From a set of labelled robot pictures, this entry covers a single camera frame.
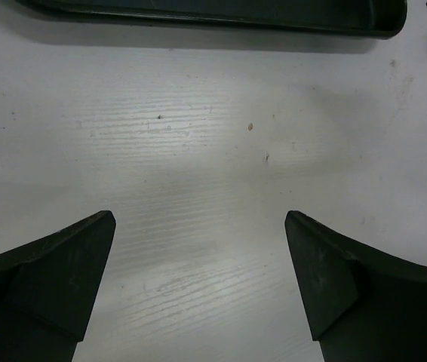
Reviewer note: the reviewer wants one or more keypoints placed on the black plastic tray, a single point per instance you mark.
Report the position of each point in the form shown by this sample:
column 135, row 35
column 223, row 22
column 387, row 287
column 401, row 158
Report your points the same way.
column 366, row 19

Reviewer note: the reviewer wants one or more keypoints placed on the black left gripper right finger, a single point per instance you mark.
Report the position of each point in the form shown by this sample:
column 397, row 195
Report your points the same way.
column 361, row 304

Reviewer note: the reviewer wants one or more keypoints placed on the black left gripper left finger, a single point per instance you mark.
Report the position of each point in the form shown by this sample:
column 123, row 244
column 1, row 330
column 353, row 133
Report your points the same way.
column 48, row 288

